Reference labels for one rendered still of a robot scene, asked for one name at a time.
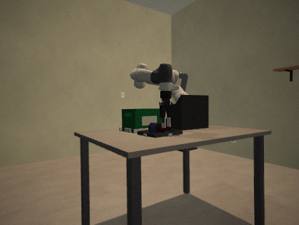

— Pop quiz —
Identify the dark green divided crate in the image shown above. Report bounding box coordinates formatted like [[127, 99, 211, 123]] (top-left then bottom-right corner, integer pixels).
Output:
[[122, 108, 162, 133]]

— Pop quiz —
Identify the brown bottle with blue label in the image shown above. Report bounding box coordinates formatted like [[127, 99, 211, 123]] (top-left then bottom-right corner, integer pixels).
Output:
[[148, 123, 170, 133]]

